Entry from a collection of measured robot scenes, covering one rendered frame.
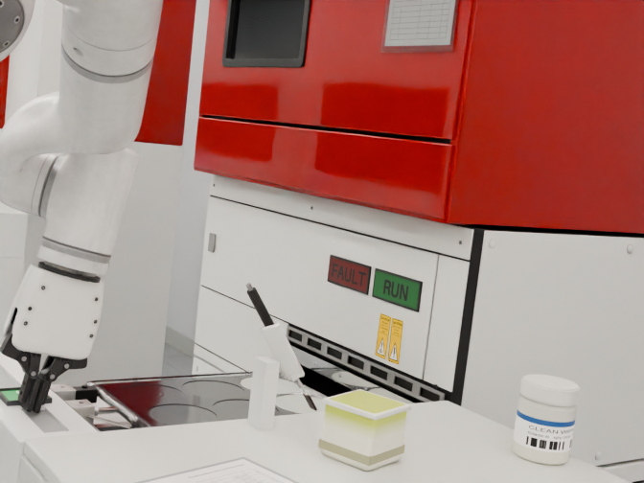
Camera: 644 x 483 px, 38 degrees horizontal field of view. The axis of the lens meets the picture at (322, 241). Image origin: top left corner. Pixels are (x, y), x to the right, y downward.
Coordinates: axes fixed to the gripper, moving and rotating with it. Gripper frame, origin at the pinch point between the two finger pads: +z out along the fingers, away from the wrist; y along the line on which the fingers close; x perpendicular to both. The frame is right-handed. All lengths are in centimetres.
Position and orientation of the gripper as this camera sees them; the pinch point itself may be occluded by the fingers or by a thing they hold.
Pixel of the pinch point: (34, 393)
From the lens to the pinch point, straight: 119.2
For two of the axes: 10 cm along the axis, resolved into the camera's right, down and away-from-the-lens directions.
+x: 5.6, 1.6, -8.1
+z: -2.8, 9.6, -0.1
